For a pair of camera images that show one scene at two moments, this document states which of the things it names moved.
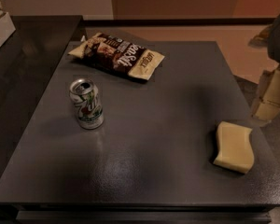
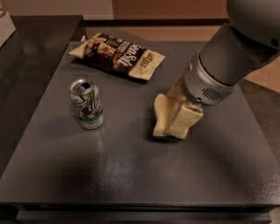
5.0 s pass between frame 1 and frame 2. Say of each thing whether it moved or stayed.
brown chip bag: stayed
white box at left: stayed
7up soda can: stayed
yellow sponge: moved
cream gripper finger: moved
